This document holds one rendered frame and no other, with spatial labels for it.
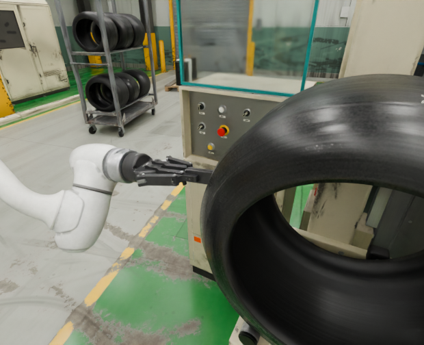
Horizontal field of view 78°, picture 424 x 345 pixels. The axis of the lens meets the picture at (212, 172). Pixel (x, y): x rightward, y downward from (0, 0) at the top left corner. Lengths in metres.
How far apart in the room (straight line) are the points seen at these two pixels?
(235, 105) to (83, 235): 0.81
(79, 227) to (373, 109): 0.65
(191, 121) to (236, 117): 0.25
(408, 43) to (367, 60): 0.07
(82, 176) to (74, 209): 0.09
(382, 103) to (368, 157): 0.07
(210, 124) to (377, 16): 0.82
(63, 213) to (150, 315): 1.20
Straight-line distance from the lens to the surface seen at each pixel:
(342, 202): 0.81
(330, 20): 9.38
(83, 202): 0.72
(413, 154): 0.34
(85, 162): 0.74
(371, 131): 0.34
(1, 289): 2.33
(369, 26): 0.69
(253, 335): 0.69
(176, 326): 1.76
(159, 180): 0.58
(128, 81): 4.46
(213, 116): 1.26
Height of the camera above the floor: 1.52
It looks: 30 degrees down
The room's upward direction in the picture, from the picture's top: straight up
